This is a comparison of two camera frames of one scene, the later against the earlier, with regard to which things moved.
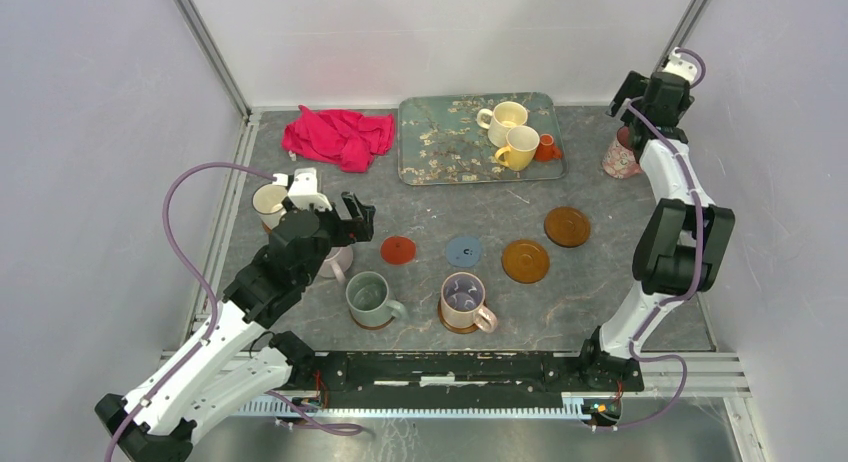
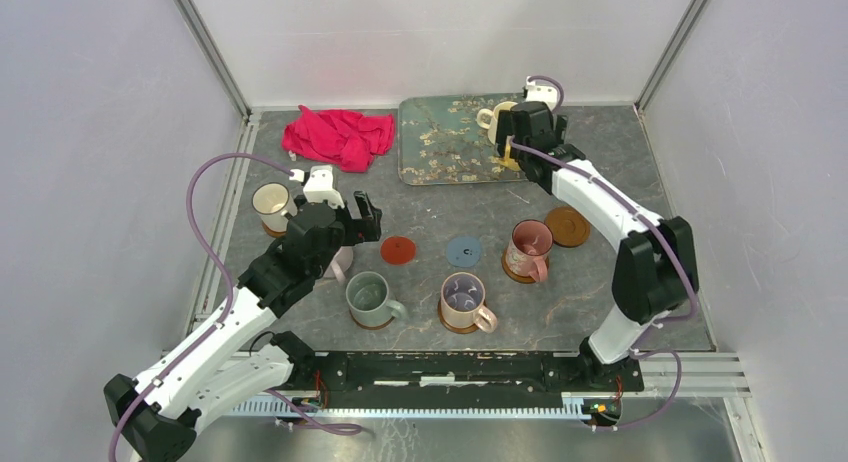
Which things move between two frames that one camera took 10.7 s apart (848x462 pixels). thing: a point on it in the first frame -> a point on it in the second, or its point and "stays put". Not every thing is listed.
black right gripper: [633, 89] -> [505, 128]
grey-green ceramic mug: [367, 296] stays put
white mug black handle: [268, 204] stays put
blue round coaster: [463, 251] stays put
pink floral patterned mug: [619, 160] -> [528, 249]
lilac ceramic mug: [337, 262] stays put
